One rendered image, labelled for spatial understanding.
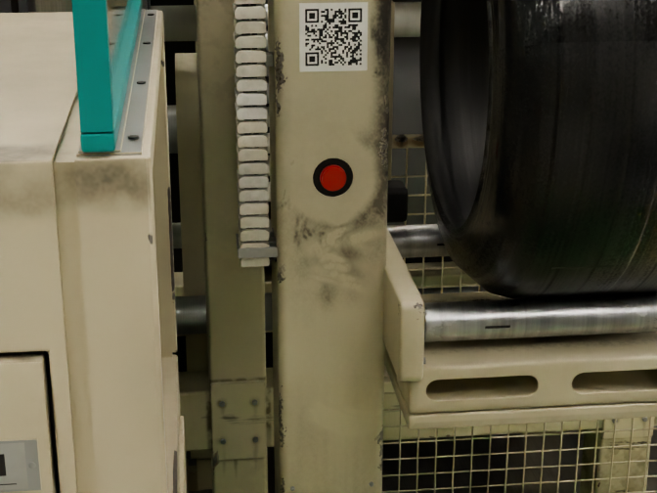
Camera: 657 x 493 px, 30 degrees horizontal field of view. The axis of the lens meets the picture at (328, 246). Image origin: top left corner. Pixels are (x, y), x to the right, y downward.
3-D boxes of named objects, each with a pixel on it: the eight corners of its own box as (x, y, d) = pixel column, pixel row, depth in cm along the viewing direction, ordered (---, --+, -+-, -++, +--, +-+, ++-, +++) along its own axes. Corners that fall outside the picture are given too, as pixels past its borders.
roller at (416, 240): (378, 262, 165) (378, 230, 164) (372, 253, 170) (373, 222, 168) (628, 253, 169) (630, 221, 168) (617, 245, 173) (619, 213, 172)
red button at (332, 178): (320, 192, 139) (320, 166, 138) (319, 187, 141) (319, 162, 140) (346, 191, 140) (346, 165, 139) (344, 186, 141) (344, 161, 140)
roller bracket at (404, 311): (399, 385, 136) (400, 303, 133) (351, 261, 174) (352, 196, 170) (428, 383, 137) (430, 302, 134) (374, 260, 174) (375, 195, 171)
